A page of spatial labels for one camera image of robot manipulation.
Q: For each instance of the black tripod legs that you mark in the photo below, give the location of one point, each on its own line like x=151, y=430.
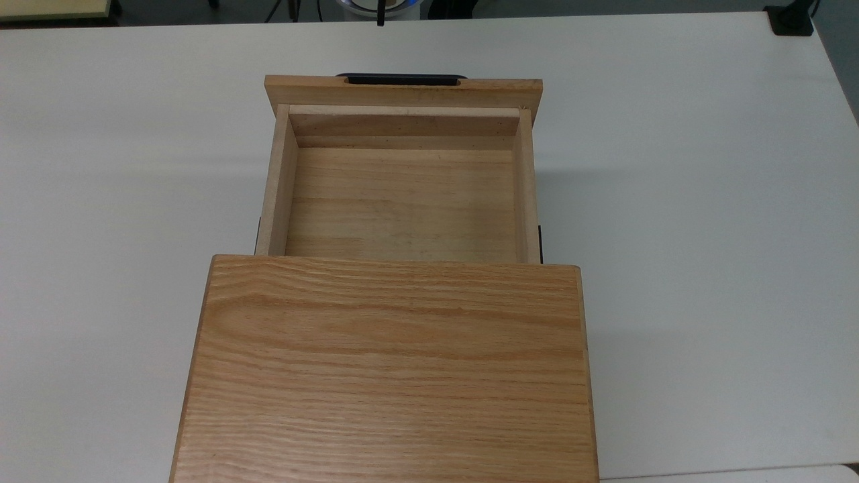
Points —
x=282, y=8

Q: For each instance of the wooden drawer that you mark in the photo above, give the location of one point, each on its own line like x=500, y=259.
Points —
x=402, y=201

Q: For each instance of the black drawer slide rail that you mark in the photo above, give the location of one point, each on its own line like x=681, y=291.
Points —
x=540, y=243

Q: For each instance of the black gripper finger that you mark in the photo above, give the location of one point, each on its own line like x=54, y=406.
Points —
x=380, y=13

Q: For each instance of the beige side table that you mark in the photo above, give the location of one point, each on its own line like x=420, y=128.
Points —
x=50, y=8

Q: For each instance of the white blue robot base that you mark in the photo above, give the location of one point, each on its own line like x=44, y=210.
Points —
x=362, y=5

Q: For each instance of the wooden cabinet box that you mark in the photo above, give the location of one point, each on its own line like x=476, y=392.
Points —
x=389, y=369

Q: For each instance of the black table clamp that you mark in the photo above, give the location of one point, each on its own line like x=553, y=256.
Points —
x=790, y=20

